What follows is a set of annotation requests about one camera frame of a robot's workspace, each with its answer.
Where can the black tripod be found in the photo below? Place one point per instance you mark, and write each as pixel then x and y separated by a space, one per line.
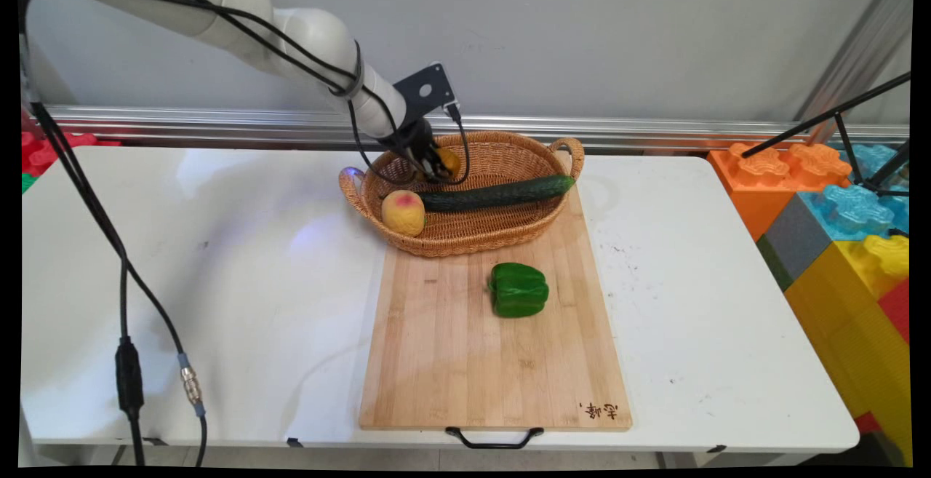
pixel 844 118

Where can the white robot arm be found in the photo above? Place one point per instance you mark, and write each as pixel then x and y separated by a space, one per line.
pixel 305 34

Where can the green bell pepper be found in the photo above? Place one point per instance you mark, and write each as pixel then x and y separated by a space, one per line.
pixel 518 290

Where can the wooden cutting board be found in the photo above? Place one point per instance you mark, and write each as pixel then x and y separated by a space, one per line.
pixel 451 361

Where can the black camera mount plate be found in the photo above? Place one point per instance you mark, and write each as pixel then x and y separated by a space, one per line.
pixel 425 91

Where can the blue foam block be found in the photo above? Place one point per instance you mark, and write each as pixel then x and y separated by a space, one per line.
pixel 851 209

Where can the grey foam block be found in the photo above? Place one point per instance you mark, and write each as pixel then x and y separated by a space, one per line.
pixel 796 241

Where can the green foam block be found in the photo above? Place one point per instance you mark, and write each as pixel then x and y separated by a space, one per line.
pixel 28 182

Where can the woven wicker basket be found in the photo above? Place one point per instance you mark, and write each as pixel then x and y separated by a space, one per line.
pixel 473 236

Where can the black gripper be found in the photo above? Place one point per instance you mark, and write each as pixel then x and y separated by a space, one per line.
pixel 412 140

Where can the dark green cucumber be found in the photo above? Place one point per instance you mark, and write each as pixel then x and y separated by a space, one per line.
pixel 494 194

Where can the orange foam block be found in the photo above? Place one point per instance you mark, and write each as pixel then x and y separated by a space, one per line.
pixel 756 180

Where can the aluminium frame post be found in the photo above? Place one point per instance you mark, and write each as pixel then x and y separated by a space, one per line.
pixel 858 49

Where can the aluminium wall rail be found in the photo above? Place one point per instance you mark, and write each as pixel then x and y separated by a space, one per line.
pixel 654 129

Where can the red foam block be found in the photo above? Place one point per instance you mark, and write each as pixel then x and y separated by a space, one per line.
pixel 898 311
pixel 51 152

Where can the yellow-pink peach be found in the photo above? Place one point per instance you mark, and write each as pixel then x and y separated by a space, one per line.
pixel 403 212

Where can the small orange fruit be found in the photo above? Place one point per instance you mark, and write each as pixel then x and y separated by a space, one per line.
pixel 452 163

